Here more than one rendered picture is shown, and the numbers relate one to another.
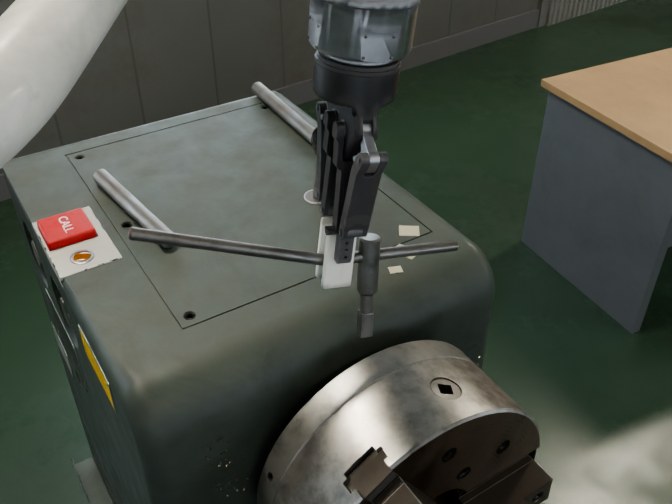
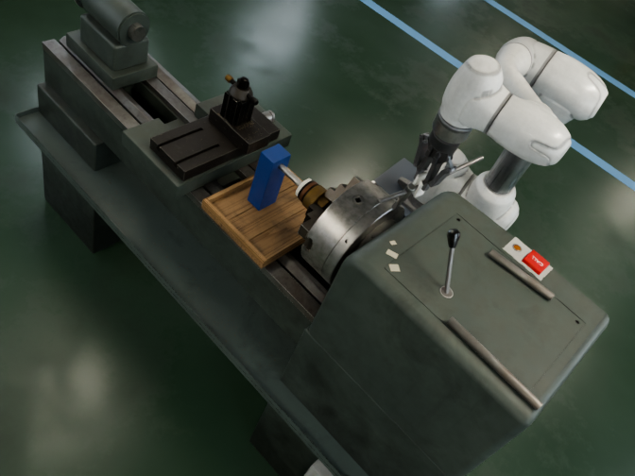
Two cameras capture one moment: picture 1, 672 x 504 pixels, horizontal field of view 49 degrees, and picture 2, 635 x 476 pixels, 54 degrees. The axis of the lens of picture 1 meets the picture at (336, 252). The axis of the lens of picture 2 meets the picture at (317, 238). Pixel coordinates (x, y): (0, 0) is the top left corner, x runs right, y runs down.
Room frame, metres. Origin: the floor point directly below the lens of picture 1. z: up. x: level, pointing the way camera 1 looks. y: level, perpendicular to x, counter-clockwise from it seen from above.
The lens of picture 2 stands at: (1.60, -0.84, 2.41)
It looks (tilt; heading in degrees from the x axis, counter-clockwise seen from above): 47 degrees down; 148
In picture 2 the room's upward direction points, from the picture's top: 24 degrees clockwise
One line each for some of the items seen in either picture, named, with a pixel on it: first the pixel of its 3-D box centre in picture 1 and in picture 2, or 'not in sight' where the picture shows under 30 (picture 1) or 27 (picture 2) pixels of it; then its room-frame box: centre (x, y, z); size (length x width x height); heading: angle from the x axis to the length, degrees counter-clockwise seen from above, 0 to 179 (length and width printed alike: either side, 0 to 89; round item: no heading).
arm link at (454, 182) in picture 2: not in sight; (442, 174); (0.15, 0.44, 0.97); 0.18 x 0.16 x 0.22; 43
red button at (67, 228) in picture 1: (67, 230); (535, 263); (0.77, 0.35, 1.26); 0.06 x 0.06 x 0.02; 32
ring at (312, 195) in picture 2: not in sight; (316, 198); (0.39, -0.16, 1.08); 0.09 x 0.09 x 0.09; 32
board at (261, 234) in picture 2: not in sight; (271, 211); (0.27, -0.24, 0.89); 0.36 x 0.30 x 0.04; 122
